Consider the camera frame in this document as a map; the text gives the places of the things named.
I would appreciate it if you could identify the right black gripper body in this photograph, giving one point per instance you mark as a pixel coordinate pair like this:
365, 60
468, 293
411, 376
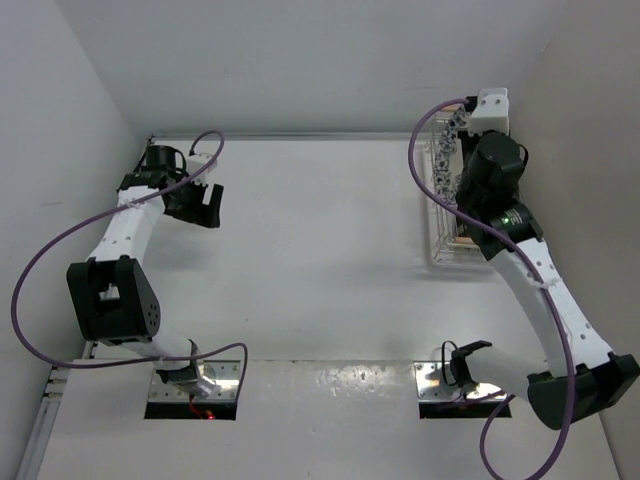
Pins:
468, 144

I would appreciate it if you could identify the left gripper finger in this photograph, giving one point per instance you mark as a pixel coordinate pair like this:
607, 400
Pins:
206, 219
216, 198

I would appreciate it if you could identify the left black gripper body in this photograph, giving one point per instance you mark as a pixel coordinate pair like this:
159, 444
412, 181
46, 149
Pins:
190, 194

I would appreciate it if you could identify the blue floral plate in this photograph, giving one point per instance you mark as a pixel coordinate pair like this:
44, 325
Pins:
444, 182

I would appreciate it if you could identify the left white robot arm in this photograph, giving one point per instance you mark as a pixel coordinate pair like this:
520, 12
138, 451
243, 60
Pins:
161, 165

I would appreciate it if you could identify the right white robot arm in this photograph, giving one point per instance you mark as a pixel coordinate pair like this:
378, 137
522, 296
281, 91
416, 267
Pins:
579, 364

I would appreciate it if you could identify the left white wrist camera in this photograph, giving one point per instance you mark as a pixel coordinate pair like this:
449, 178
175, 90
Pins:
200, 168

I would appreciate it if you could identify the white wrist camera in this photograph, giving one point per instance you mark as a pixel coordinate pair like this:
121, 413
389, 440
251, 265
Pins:
491, 112
200, 168

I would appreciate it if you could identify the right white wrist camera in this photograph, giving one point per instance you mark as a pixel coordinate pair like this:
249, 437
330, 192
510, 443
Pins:
491, 112

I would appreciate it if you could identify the white wire dish rack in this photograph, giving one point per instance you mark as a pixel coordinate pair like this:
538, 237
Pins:
435, 126

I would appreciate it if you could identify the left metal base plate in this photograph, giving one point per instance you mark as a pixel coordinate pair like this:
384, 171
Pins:
220, 380

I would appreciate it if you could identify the metal base plate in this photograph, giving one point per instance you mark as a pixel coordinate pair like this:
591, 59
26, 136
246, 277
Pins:
220, 380
434, 385

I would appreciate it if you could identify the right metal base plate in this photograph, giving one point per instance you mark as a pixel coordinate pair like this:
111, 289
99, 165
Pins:
434, 385

